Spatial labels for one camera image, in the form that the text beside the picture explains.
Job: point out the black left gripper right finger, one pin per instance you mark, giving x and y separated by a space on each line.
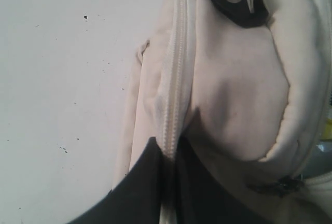
199 198

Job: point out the cream fabric duffel bag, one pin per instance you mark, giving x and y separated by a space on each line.
251 101

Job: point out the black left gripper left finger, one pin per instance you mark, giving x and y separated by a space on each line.
137 198

